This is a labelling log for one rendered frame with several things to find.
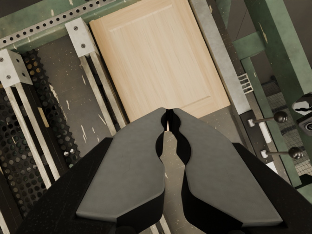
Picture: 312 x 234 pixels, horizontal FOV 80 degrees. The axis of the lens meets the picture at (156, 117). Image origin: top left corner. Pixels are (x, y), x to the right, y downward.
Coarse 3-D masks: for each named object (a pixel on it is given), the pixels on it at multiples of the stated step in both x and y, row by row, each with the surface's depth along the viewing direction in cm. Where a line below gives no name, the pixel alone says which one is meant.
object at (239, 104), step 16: (192, 0) 68; (208, 16) 68; (208, 32) 68; (208, 48) 70; (224, 48) 68; (224, 64) 68; (224, 80) 68; (240, 96) 68; (240, 112) 68; (240, 128) 71
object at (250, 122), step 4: (276, 112) 58; (280, 112) 57; (284, 112) 57; (276, 116) 57; (280, 116) 56; (284, 116) 56; (248, 120) 66; (252, 120) 66; (256, 120) 65; (260, 120) 63; (264, 120) 62; (268, 120) 61; (276, 120) 58; (280, 120) 57; (284, 120) 56; (248, 124) 67; (252, 124) 66
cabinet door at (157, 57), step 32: (160, 0) 70; (96, 32) 70; (128, 32) 70; (160, 32) 70; (192, 32) 70; (128, 64) 70; (160, 64) 70; (192, 64) 70; (128, 96) 70; (160, 96) 70; (192, 96) 70; (224, 96) 70
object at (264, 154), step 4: (292, 148) 58; (296, 148) 57; (260, 152) 67; (264, 152) 66; (268, 152) 65; (272, 152) 64; (276, 152) 63; (280, 152) 62; (284, 152) 60; (288, 152) 59; (292, 152) 57; (296, 152) 56; (300, 152) 56; (264, 156) 66; (292, 156) 57; (296, 156) 57; (300, 156) 56
